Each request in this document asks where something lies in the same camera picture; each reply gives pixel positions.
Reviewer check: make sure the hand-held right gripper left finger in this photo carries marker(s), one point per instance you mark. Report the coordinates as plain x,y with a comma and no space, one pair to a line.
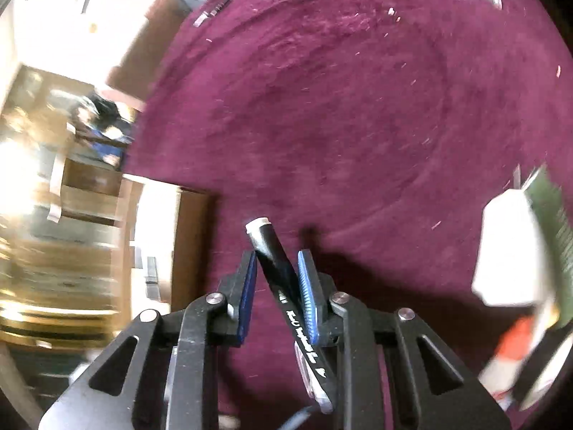
247,295

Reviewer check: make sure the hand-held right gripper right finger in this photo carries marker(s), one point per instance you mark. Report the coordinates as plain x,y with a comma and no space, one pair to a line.
306,291

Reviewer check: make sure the black marker white end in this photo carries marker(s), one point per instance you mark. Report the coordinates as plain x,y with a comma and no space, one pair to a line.
280,277

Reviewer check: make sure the cardboard box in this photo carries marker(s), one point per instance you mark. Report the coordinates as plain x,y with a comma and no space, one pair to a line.
188,242

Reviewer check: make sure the wooden cabinet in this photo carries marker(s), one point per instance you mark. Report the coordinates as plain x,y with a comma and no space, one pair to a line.
67,233

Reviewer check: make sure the white cube USB charger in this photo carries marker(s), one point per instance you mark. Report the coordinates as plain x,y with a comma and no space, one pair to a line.
510,251

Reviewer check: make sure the white bottle orange cap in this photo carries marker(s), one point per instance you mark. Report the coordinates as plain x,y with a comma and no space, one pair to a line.
510,349

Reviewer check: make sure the green lighter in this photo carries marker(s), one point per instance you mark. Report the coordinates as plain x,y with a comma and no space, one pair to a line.
553,219

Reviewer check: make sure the brown chair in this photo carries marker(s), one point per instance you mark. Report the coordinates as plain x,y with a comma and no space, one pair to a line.
147,45

